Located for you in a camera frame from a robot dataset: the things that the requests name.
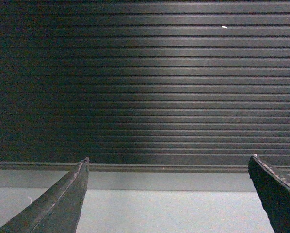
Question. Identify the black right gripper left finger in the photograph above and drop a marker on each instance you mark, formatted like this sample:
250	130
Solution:
58	210

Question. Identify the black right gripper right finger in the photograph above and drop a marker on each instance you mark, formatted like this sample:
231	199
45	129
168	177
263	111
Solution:
273	188

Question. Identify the black checkout counter cabinet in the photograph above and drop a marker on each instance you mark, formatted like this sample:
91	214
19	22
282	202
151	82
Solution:
158	94

